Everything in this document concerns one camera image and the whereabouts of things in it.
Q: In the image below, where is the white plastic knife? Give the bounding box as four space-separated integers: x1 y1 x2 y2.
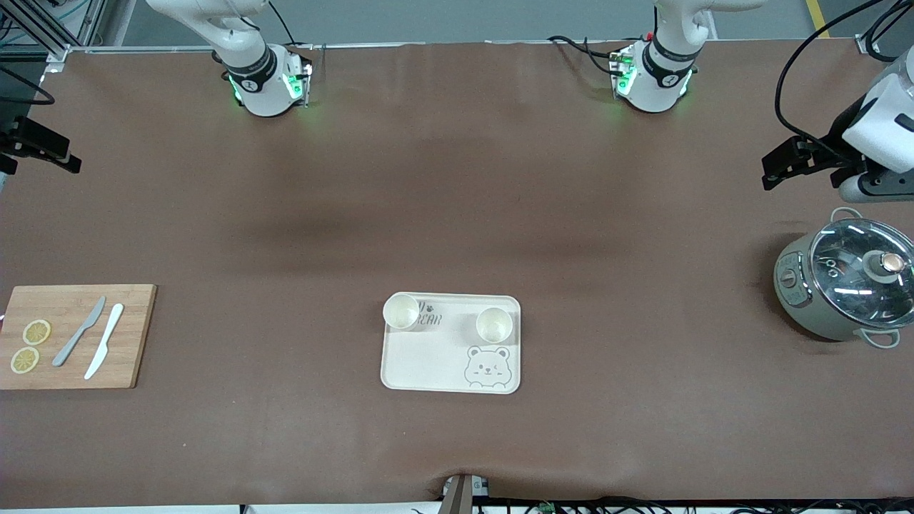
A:
84 303 125 381

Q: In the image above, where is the white tray with bear print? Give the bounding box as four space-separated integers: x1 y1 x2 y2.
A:
380 292 522 395

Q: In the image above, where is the metal table edge bracket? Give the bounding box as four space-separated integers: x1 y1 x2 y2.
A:
439 473 491 514

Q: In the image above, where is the grey electric cooking pot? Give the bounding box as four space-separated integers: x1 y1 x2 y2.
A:
773 207 914 349

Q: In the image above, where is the bamboo cutting board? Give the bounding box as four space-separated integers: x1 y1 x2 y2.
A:
0 284 157 390

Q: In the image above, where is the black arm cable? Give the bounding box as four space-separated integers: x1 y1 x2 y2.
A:
0 66 56 106
774 0 914 154

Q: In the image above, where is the aluminium frame profile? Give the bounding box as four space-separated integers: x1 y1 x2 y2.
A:
0 0 108 72

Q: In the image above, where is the black base power cable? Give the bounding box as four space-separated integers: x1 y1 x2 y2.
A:
546 34 623 76

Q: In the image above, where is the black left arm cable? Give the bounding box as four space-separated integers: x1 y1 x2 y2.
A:
774 0 914 154

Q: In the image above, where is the white plastic cup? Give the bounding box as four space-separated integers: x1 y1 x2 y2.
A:
476 306 514 343
383 293 421 332

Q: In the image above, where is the grey plastic knife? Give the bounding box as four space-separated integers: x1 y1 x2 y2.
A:
51 296 107 368

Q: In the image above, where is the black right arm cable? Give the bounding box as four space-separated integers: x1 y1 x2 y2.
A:
0 66 56 106

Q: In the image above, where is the glass pot lid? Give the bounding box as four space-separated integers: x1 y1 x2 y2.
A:
809 218 914 331

